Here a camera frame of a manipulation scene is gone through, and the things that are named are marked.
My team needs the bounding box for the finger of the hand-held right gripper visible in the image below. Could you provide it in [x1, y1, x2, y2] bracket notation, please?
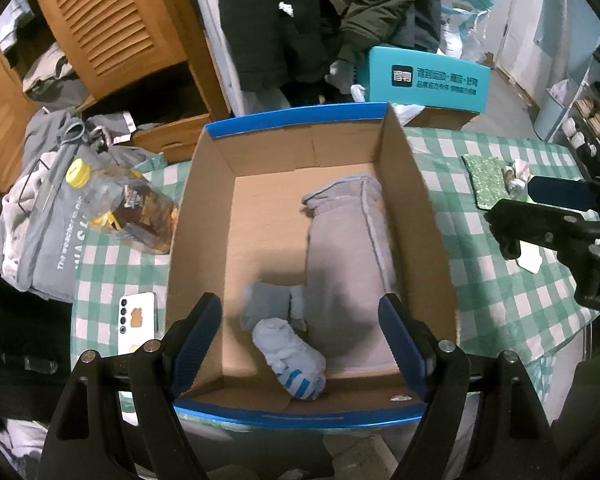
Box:
[484, 199, 588, 261]
[527, 175, 600, 213]

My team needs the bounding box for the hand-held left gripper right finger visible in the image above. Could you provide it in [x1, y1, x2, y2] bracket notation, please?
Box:
[377, 292, 561, 480]

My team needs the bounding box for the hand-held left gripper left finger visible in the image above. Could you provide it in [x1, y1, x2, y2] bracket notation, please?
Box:
[39, 292, 224, 480]

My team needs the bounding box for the white wrapper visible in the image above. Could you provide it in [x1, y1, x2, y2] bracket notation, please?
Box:
[502, 157, 533, 201]

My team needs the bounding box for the white blue striped sock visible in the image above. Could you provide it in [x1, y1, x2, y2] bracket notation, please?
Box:
[251, 317, 328, 402]

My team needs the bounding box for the grey garment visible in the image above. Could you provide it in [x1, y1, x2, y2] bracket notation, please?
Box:
[300, 174, 403, 368]

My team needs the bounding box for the blue-edged cardboard box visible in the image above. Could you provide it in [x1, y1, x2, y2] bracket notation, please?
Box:
[165, 101, 458, 431]

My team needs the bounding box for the white smartphone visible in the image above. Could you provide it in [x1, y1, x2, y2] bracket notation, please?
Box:
[117, 291, 158, 356]

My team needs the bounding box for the light blue trash bin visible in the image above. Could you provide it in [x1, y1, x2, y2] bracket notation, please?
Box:
[535, 80, 573, 141]

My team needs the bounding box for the green white checkered tablecloth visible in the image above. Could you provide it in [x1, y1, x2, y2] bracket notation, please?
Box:
[72, 127, 600, 431]

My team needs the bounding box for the brown cardboard box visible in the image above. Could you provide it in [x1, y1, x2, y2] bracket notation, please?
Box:
[390, 105, 481, 133]

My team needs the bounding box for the dark green cloth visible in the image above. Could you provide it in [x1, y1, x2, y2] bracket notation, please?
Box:
[550, 355, 600, 480]

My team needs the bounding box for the yellow-capped plastic bottle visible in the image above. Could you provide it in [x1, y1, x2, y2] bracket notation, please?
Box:
[65, 158, 178, 256]

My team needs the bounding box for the teal printed box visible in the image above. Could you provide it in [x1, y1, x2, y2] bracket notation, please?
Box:
[355, 46, 491, 114]

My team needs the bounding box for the white door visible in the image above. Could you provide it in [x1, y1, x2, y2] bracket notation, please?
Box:
[497, 0, 571, 96]

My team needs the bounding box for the grey hoodie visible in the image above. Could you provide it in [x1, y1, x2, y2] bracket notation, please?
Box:
[0, 110, 166, 301]

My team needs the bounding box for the blue clear plastic bag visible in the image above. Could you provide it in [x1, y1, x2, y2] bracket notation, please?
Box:
[437, 0, 496, 61]

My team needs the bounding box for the dark blue hanging coat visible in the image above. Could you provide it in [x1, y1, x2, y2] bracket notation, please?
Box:
[390, 0, 443, 53]

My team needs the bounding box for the light grey cloth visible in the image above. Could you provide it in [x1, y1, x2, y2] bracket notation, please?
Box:
[325, 57, 356, 96]

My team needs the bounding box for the olive hanging jacket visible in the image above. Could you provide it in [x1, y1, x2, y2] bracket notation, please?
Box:
[315, 0, 418, 68]

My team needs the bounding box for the wooden wardrobe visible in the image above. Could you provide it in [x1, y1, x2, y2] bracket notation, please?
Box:
[0, 0, 231, 196]

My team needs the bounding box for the grey clothes pile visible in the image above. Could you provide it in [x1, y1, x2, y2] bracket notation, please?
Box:
[22, 42, 88, 111]

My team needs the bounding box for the white hanging garment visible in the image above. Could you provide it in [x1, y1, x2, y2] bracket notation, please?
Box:
[190, 0, 291, 116]

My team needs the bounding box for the black hanging jacket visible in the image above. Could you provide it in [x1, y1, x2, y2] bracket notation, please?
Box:
[217, 0, 331, 108]

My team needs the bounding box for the louvered wardrobe door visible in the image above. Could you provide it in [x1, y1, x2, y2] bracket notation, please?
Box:
[30, 0, 191, 106]

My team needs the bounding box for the white hanging shirt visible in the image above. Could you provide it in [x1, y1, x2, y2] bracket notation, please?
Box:
[0, 0, 36, 56]

